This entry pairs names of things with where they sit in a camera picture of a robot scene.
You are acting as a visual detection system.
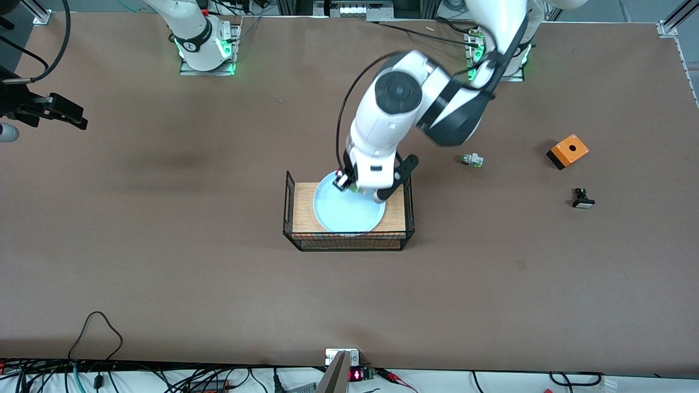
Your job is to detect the black looped cable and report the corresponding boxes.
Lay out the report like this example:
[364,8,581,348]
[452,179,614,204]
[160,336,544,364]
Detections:
[68,311,123,364]

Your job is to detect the black power adapter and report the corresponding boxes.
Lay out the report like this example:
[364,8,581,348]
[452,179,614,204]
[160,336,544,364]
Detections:
[188,378,230,393]

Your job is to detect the white power strip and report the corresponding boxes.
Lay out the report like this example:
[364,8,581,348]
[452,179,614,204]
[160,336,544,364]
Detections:
[325,0,394,20]

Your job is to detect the wooden board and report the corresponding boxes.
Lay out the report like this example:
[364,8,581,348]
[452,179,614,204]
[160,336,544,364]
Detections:
[293,182,407,234]

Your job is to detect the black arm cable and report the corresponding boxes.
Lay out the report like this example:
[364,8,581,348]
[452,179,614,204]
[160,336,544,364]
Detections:
[335,52,405,171]
[0,0,72,84]

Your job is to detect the black coiled cable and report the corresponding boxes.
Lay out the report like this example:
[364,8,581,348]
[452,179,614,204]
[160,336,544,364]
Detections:
[549,371,604,386]

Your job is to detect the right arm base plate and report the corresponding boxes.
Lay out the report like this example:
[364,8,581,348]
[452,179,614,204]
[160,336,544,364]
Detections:
[179,22,241,76]

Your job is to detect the orange button box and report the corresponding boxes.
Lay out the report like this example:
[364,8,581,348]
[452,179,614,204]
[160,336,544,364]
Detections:
[546,134,590,170]

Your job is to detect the white mount bracket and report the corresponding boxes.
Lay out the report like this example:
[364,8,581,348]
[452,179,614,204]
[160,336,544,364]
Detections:
[325,348,360,366]

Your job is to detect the light blue plate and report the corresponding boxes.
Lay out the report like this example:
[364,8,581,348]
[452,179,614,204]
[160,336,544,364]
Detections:
[313,170,387,234]

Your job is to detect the long black table cable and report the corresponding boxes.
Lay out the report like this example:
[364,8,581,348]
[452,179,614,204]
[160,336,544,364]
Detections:
[371,21,471,45]

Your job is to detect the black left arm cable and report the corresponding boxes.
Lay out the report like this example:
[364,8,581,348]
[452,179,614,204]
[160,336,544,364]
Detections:
[335,52,405,171]

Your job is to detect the black wire basket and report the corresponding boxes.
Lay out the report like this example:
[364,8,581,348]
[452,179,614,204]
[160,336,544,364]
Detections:
[282,169,416,252]

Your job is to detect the red clip leads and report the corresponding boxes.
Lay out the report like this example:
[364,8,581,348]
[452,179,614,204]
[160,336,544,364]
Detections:
[377,368,418,393]

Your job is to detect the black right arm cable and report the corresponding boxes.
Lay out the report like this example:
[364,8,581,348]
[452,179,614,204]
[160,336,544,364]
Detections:
[0,0,72,84]

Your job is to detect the aluminium frame profile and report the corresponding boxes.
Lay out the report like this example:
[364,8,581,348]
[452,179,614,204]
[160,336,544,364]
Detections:
[658,0,699,39]
[22,0,52,25]

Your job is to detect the red push button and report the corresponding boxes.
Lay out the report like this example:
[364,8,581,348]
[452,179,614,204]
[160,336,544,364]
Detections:
[335,170,360,193]

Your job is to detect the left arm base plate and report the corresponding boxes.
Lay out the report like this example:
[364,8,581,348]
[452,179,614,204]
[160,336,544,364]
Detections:
[464,27,526,82]

